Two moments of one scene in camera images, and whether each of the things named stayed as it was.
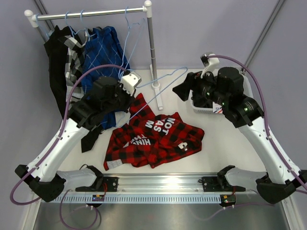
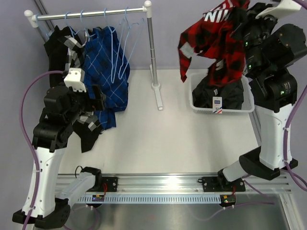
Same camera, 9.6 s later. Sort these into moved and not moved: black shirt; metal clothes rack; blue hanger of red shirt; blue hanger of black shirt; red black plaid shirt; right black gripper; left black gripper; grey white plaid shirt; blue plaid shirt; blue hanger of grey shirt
Moved: blue hanger of red shirt; left black gripper; red black plaid shirt; right black gripper
Not moved: blue hanger of black shirt; blue plaid shirt; metal clothes rack; blue hanger of grey shirt; grey white plaid shirt; black shirt
